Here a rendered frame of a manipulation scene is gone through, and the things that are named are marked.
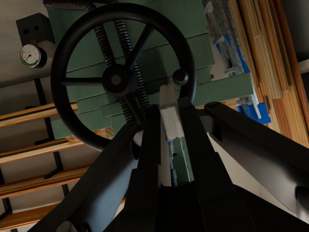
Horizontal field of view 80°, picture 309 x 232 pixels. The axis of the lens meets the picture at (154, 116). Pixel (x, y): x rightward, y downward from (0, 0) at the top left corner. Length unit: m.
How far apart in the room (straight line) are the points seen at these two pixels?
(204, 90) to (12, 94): 3.47
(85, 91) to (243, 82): 0.45
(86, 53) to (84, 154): 2.76
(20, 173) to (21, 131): 0.68
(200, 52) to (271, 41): 1.43
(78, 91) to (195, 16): 0.40
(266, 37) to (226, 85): 1.43
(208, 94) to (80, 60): 0.38
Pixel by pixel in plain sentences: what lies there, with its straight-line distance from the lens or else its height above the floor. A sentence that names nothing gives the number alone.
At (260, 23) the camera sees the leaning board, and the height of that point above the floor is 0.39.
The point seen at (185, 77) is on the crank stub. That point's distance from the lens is 0.29.
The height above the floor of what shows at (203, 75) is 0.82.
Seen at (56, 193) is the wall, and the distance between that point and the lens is 3.67.
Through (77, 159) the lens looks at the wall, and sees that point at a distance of 3.35.
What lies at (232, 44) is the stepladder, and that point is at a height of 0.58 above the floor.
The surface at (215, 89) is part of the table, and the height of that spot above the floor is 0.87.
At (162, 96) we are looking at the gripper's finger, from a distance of 0.17.
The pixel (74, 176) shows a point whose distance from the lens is 2.89.
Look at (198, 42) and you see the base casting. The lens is 0.55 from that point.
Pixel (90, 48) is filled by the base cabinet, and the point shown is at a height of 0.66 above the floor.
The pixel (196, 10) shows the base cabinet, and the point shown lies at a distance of 0.58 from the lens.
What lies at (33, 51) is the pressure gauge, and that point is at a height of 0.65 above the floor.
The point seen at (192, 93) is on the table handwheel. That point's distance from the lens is 0.34.
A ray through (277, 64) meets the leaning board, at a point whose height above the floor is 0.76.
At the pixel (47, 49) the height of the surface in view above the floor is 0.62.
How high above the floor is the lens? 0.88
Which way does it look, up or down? 2 degrees up
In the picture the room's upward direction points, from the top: 167 degrees clockwise
